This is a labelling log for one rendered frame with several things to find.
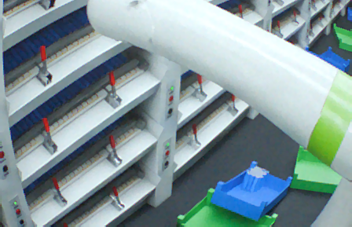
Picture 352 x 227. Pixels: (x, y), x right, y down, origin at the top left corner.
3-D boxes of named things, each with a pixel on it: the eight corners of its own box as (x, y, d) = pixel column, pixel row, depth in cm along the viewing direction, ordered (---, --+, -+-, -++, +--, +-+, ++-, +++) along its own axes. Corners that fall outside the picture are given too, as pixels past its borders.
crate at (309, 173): (346, 167, 199) (350, 154, 194) (343, 195, 183) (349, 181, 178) (295, 158, 205) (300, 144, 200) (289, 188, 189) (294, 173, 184)
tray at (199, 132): (252, 104, 224) (265, 82, 215) (168, 180, 182) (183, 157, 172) (216, 74, 229) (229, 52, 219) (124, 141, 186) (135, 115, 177)
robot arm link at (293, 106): (325, 116, 64) (345, 56, 56) (297, 166, 56) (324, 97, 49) (119, 5, 76) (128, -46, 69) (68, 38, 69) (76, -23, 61)
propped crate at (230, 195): (246, 179, 194) (253, 160, 192) (286, 195, 185) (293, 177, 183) (210, 202, 169) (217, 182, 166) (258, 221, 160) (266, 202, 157)
